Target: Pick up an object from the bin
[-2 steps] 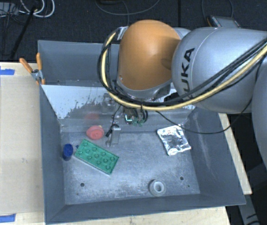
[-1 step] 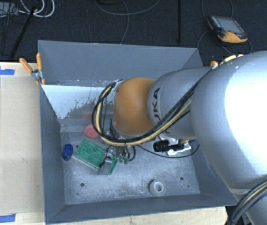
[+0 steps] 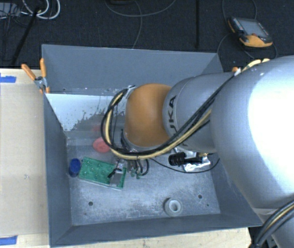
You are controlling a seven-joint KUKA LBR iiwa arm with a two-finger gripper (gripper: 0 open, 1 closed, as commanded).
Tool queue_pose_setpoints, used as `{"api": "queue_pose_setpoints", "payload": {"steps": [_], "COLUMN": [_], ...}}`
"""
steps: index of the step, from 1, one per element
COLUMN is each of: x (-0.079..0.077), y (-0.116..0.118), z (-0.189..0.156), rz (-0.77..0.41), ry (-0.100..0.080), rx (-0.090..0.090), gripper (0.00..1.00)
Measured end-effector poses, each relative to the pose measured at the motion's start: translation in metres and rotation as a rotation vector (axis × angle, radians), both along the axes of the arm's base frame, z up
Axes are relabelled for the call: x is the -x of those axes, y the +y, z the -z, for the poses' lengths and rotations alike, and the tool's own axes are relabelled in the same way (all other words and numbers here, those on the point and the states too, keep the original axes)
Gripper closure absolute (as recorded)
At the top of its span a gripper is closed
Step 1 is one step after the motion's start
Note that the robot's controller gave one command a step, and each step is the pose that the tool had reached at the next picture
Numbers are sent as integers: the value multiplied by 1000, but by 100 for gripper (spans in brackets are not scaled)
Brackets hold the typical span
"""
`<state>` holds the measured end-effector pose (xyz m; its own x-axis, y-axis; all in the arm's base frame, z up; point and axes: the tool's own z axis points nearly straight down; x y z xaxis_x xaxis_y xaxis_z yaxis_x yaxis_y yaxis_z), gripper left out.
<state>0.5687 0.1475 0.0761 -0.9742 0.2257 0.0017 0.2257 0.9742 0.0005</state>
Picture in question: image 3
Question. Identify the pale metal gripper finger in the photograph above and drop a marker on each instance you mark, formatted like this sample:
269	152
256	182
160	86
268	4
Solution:
120	171
116	180

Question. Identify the dark green flat block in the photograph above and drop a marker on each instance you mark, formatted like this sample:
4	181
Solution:
95	170

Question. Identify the grey metal bin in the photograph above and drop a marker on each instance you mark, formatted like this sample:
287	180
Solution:
141	198

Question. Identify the red round disc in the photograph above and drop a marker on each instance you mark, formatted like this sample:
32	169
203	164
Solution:
100	145

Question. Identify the blue cylinder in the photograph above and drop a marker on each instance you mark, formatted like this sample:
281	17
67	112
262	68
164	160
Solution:
74	167

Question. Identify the pale cardboard flat board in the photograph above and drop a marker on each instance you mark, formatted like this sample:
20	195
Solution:
20	151

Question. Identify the black cylinder on white bracket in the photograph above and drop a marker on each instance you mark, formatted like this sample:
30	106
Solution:
179	159

